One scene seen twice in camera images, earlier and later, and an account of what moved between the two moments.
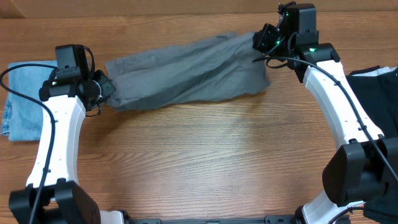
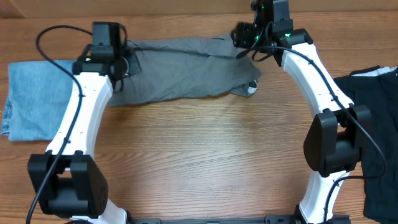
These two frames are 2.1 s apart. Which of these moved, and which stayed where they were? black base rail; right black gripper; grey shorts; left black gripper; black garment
Moved: left black gripper; grey shorts; right black gripper
Stayed: black base rail; black garment
